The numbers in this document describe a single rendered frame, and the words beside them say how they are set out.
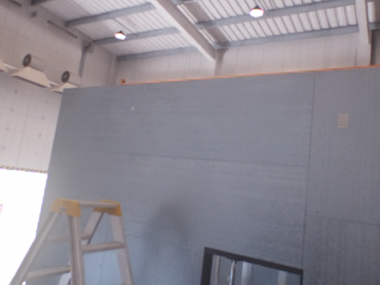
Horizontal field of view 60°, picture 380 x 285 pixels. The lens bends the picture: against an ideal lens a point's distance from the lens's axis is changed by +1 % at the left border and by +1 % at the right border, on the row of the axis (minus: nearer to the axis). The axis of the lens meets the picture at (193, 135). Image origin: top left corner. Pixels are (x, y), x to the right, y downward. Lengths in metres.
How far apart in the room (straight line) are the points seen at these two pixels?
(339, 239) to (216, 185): 0.73
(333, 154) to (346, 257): 0.51
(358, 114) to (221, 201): 0.90
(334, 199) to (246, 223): 0.50
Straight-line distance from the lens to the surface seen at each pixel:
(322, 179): 1.89
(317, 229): 1.89
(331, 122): 1.93
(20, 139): 12.40
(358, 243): 1.87
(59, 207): 1.89
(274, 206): 1.94
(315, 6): 10.37
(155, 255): 2.32
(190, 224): 2.16
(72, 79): 12.65
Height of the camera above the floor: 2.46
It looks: 9 degrees up
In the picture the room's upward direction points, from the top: 7 degrees clockwise
